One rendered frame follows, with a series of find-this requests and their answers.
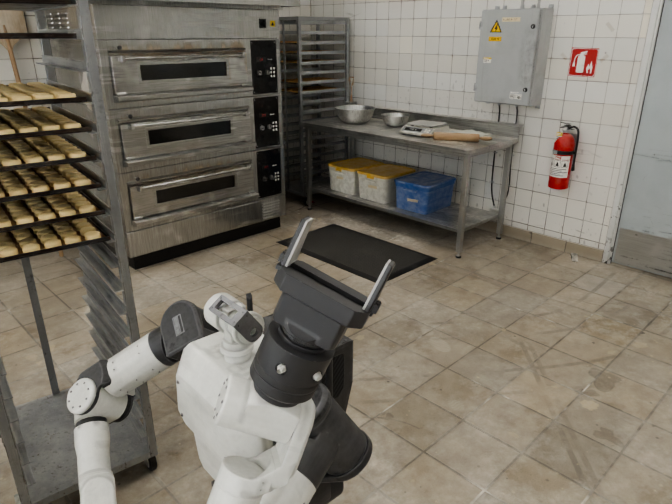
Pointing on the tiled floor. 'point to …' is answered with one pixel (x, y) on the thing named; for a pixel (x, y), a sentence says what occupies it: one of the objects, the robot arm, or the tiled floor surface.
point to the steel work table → (374, 129)
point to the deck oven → (185, 118)
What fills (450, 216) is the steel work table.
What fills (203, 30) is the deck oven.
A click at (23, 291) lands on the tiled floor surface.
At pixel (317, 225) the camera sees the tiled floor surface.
